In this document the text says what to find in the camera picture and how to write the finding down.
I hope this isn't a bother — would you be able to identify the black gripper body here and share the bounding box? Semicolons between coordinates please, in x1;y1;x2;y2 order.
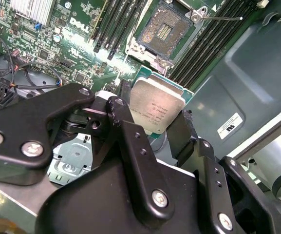
34;158;219;234

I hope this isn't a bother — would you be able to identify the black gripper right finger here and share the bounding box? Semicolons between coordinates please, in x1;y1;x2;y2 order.
166;111;281;234

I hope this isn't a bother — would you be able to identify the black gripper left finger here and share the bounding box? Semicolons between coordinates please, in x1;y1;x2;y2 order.
0;83;176;224

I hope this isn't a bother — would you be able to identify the silver CPU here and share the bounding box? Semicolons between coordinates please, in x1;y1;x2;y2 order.
128;65;196;141

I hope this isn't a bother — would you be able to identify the metal socket cover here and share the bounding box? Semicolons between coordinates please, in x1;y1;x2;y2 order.
127;40;176;74

